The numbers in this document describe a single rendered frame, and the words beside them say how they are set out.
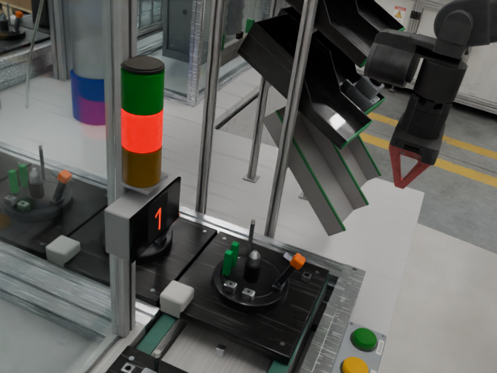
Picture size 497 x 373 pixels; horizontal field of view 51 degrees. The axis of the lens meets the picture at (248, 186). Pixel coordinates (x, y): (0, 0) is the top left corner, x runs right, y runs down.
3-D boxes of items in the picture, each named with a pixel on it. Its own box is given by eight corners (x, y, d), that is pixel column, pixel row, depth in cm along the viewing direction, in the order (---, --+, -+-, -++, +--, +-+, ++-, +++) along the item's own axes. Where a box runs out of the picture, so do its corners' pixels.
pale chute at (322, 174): (353, 209, 117) (369, 203, 114) (328, 237, 107) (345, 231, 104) (291, 101, 115) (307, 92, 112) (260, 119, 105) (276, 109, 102)
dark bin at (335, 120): (366, 129, 107) (388, 103, 102) (340, 150, 97) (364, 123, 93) (270, 41, 111) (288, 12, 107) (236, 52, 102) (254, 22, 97)
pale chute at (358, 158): (367, 180, 129) (381, 175, 126) (345, 202, 119) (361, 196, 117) (311, 82, 127) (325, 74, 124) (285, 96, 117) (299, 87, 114)
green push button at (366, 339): (376, 340, 89) (379, 332, 88) (371, 357, 86) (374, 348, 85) (353, 331, 91) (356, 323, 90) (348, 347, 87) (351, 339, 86)
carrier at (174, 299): (328, 277, 102) (341, 227, 96) (287, 366, 83) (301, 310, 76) (218, 237, 109) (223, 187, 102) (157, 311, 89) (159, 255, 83)
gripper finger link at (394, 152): (374, 186, 79) (393, 132, 74) (383, 166, 84) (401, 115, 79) (418, 201, 77) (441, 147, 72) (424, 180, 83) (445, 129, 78)
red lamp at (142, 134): (169, 141, 66) (171, 106, 63) (148, 158, 62) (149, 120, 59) (136, 131, 67) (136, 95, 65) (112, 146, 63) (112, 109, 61)
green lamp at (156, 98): (171, 105, 63) (172, 66, 61) (149, 119, 59) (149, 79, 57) (136, 95, 65) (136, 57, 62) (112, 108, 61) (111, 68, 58)
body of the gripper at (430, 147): (387, 147, 72) (404, 98, 68) (399, 122, 80) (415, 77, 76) (434, 162, 70) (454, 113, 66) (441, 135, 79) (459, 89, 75)
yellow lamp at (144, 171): (168, 175, 69) (169, 142, 66) (147, 192, 65) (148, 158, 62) (135, 163, 70) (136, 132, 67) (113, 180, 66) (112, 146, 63)
